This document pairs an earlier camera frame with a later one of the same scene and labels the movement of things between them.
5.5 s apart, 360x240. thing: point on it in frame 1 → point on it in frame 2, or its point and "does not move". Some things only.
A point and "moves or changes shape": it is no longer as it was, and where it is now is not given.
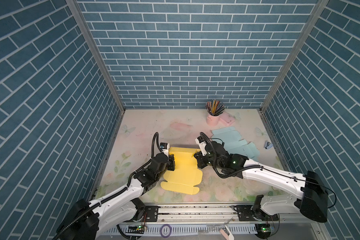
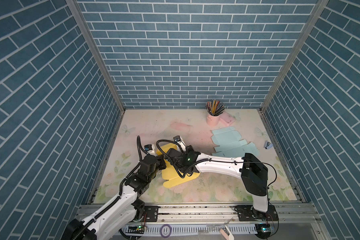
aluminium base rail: (185, 221) does not move
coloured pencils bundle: (215, 107) does not move
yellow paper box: (186, 174) moves or changes shape
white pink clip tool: (226, 233) does not move
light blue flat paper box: (234, 143) does not move
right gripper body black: (203, 160) → (190, 150)
